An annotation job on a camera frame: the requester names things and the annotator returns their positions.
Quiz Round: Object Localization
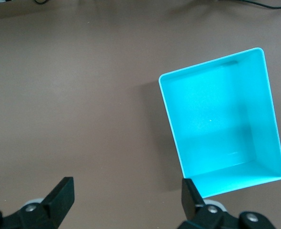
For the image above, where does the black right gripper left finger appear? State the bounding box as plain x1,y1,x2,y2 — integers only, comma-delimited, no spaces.
0,176,74,229

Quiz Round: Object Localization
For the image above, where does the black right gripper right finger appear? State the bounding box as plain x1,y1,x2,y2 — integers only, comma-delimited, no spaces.
178,177,277,229

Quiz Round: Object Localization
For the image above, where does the teal plastic box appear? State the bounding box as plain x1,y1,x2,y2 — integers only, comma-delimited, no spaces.
158,47,281,199

